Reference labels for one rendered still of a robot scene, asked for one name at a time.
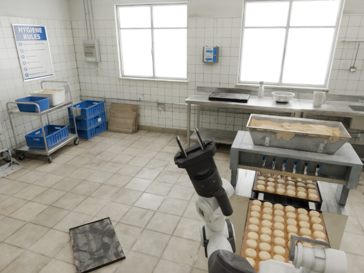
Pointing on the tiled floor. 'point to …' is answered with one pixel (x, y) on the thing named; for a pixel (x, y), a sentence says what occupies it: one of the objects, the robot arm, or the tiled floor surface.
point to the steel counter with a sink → (227, 137)
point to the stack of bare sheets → (95, 245)
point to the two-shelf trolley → (43, 127)
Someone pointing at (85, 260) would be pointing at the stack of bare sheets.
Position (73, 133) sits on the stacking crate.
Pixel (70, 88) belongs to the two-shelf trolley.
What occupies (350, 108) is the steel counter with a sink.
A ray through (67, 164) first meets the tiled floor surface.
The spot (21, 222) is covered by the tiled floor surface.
